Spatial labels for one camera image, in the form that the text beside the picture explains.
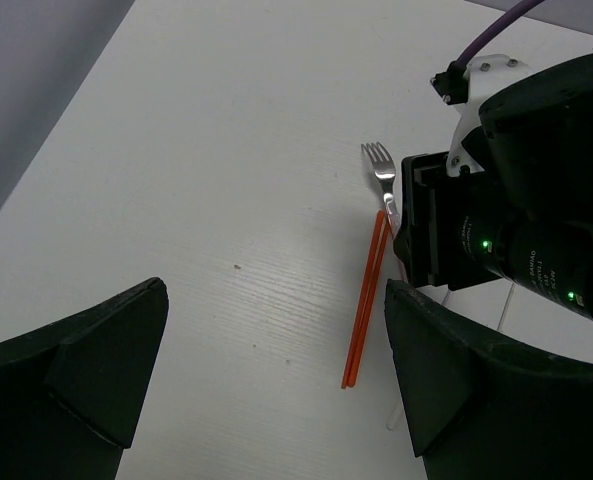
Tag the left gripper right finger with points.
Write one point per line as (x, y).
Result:
(481, 405)

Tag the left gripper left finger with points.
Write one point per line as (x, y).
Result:
(71, 392)

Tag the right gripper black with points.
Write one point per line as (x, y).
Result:
(528, 215)

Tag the white chopstick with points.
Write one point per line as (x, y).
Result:
(506, 307)

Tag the red chopstick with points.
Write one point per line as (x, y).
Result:
(375, 276)
(363, 295)

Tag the fork with pink handle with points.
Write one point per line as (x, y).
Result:
(385, 173)

